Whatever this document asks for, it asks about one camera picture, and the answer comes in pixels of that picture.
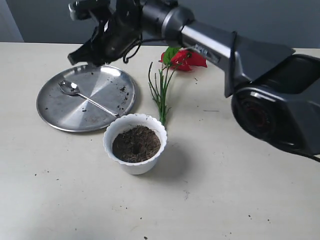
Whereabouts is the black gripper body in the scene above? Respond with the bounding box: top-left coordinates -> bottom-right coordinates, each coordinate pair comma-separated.
87,0 -> 142,63

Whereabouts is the silver metal spoon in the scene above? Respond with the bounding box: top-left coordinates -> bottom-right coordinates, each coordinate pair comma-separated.
58,80 -> 119,117

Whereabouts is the red artificial anthurium flower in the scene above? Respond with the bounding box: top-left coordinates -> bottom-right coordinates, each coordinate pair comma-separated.
148,47 -> 207,126

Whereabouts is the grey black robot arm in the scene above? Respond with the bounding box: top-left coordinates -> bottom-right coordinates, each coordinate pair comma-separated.
68,0 -> 320,160

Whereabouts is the white scalloped flower pot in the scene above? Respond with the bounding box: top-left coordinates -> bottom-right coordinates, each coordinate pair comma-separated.
103,113 -> 167,175

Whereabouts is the round stainless steel plate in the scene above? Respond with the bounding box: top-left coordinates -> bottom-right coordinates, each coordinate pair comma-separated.
36,65 -> 138,133

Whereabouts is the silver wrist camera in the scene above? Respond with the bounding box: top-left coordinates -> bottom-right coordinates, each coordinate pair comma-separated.
68,0 -> 112,21

